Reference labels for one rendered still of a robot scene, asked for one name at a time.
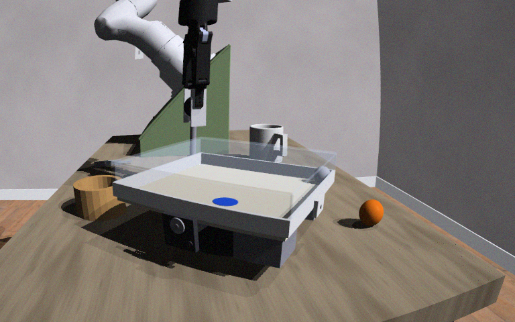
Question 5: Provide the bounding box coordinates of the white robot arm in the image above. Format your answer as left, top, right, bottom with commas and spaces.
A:
94, 0, 184, 98

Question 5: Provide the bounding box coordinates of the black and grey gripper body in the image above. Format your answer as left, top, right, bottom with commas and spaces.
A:
178, 0, 218, 49

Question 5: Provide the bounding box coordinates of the orange ball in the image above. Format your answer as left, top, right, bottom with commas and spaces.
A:
359, 199, 384, 226

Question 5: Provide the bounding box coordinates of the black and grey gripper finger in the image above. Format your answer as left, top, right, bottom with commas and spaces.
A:
182, 34, 192, 123
188, 28, 213, 127

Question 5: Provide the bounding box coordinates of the white mug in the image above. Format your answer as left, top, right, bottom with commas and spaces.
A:
249, 124, 288, 146

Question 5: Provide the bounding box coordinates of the tan hollow cylinder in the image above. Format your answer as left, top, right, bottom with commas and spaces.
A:
73, 175, 126, 221

